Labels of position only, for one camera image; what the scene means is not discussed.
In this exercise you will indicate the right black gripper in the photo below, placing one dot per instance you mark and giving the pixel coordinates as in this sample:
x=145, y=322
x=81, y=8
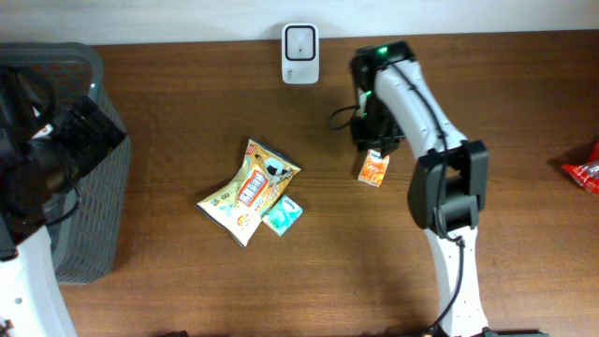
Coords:
x=367, y=139

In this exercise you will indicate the orange tissue pack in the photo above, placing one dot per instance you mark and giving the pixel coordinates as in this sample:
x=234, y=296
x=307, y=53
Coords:
x=374, y=168

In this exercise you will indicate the teal tissue pack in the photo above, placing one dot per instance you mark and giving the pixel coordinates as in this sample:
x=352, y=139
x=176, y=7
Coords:
x=282, y=215

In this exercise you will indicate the cream blue snack bag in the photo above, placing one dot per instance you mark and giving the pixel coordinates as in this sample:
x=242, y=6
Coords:
x=240, y=205

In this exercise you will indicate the red candy bag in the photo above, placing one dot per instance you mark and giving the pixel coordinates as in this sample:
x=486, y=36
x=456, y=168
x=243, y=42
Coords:
x=581, y=165

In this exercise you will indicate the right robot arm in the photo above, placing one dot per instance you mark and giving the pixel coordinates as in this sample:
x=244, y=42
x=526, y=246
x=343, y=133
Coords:
x=447, y=192

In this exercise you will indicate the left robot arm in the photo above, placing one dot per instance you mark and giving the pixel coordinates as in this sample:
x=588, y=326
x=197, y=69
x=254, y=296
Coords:
x=45, y=152

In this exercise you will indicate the grey plastic mesh basket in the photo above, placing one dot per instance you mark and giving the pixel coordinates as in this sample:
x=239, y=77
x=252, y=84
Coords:
x=83, y=247

